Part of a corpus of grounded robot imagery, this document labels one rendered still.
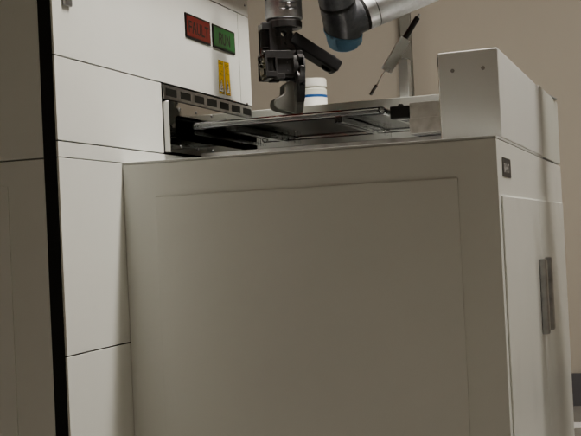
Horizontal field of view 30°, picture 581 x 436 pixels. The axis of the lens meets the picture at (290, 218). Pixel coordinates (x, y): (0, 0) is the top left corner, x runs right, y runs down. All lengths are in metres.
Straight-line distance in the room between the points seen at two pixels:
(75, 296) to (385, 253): 0.48
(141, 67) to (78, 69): 0.22
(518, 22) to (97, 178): 2.74
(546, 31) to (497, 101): 2.56
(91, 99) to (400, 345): 0.62
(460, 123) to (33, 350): 0.74
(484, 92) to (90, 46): 0.63
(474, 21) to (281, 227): 2.64
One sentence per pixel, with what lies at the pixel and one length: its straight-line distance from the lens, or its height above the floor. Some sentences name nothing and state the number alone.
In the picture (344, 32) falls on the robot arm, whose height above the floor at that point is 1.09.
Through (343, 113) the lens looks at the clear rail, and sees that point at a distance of 1.92.
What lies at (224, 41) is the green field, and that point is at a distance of 2.30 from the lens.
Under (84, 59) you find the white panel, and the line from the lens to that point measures 1.77.
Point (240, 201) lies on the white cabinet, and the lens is 1.75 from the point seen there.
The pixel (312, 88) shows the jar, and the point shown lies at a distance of 2.61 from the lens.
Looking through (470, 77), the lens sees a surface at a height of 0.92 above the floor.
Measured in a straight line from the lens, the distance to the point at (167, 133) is 1.99.
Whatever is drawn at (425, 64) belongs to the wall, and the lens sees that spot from 4.26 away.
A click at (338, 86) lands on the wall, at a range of 4.28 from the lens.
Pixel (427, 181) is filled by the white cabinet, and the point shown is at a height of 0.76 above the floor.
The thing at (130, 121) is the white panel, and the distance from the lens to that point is 1.88.
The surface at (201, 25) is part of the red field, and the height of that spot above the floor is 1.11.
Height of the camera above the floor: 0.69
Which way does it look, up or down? 1 degrees up
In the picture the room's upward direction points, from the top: 3 degrees counter-clockwise
